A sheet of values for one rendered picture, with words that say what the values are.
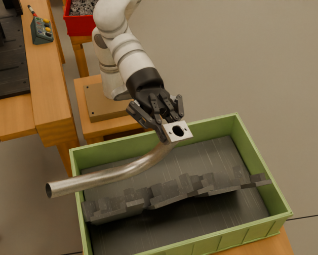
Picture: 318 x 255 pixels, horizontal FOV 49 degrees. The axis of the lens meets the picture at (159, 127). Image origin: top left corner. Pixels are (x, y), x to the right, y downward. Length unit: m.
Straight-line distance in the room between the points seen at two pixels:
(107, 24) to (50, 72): 0.82
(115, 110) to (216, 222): 0.58
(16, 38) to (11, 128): 0.54
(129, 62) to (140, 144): 0.57
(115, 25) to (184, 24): 2.57
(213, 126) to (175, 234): 0.42
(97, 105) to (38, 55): 0.42
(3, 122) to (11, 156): 1.04
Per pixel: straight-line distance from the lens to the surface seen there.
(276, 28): 3.47
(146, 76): 0.71
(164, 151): 0.71
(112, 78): 1.36
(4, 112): 1.52
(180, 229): 1.17
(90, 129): 1.40
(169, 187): 1.15
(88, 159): 1.27
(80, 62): 1.99
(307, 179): 2.42
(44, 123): 1.40
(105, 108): 1.41
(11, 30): 1.89
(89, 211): 1.11
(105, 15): 0.80
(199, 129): 1.29
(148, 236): 1.16
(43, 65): 1.63
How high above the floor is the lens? 1.93
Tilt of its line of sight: 52 degrees down
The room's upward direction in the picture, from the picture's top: straight up
